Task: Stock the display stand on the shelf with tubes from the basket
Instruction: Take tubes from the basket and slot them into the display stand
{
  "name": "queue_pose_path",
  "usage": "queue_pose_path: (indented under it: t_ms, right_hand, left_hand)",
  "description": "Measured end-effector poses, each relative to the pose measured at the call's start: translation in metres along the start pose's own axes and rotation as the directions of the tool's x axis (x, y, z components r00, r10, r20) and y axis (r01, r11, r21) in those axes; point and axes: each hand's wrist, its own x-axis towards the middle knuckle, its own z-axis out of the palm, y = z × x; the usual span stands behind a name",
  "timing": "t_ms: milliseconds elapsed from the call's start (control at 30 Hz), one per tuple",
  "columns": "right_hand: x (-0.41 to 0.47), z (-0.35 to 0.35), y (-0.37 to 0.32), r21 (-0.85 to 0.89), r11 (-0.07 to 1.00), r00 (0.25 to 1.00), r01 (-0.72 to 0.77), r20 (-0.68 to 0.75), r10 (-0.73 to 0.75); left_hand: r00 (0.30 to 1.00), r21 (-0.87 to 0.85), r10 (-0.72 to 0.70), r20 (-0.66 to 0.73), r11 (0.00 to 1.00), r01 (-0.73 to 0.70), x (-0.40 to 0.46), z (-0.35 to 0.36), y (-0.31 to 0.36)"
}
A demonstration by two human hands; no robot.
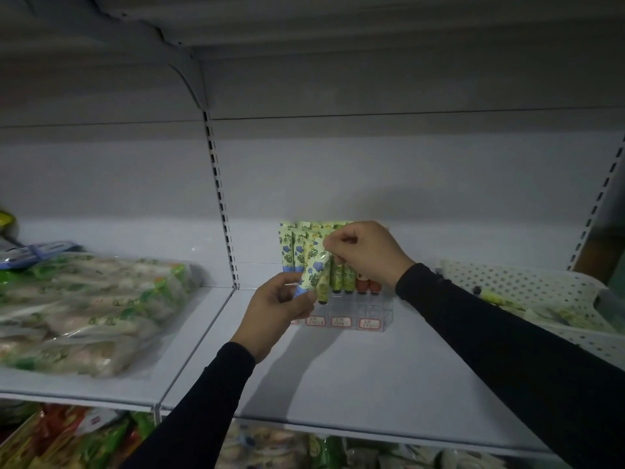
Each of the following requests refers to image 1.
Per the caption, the person's right hand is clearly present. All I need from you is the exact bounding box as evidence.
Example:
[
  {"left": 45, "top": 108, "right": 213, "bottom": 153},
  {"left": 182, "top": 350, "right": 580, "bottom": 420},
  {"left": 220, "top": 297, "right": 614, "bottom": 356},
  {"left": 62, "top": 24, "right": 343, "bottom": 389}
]
[{"left": 324, "top": 221, "right": 416, "bottom": 291}]

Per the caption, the person's left hand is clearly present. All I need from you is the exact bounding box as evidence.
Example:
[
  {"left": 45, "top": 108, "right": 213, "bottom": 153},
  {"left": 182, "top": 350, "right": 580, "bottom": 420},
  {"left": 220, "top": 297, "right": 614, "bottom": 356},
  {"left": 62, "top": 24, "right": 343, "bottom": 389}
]
[{"left": 230, "top": 272, "right": 318, "bottom": 365}]

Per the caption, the clear acrylic display rack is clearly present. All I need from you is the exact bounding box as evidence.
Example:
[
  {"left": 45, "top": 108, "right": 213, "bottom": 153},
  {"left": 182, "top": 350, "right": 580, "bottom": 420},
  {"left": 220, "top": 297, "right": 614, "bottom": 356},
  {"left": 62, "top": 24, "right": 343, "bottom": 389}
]
[{"left": 290, "top": 280, "right": 394, "bottom": 333}]

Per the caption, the row of cream tubes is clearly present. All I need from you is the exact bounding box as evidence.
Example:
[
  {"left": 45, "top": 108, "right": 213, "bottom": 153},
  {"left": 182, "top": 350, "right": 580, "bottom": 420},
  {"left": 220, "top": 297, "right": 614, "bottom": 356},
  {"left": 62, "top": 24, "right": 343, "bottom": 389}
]
[{"left": 279, "top": 220, "right": 355, "bottom": 245}]

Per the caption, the white store shelf unit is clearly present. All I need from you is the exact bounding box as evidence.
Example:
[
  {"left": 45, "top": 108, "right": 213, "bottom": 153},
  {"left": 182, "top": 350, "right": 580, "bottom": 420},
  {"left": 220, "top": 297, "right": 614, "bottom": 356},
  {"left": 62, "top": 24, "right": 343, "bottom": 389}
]
[{"left": 0, "top": 0, "right": 625, "bottom": 469}]

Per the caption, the white perforated basket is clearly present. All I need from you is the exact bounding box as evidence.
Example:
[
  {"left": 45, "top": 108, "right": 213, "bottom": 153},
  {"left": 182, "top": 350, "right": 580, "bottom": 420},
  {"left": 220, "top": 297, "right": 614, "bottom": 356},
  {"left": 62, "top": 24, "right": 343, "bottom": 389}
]
[{"left": 434, "top": 260, "right": 625, "bottom": 372}]

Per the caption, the person's right forearm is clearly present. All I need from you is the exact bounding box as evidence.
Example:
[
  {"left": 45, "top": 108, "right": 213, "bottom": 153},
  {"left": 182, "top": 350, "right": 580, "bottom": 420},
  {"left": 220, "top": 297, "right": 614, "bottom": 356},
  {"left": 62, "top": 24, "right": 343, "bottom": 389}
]
[{"left": 395, "top": 263, "right": 625, "bottom": 469}]

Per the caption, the pile of white sweet bags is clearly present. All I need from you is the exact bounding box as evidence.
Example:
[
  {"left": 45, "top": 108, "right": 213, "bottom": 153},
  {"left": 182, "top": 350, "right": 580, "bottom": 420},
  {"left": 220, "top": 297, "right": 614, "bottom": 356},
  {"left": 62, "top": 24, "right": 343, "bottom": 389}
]
[{"left": 217, "top": 422, "right": 311, "bottom": 469}]

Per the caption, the clear bag of green sweets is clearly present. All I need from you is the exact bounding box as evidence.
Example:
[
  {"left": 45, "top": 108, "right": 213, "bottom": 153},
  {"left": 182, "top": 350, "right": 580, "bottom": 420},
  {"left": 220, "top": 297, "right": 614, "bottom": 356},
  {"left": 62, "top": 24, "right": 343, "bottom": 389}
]
[{"left": 0, "top": 253, "right": 201, "bottom": 379}]

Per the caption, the heap of assorted snack packets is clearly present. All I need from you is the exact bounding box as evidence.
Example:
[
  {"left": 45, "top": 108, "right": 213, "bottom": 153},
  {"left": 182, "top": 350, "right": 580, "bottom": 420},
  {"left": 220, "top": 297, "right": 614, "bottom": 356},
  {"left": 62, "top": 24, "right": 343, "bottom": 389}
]
[{"left": 0, "top": 403, "right": 157, "bottom": 469}]

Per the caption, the blue white packet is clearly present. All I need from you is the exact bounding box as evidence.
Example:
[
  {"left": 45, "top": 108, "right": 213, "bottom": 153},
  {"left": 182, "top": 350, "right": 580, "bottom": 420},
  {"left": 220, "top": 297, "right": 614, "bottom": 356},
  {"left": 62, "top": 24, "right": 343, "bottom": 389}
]
[{"left": 0, "top": 240, "right": 81, "bottom": 269}]

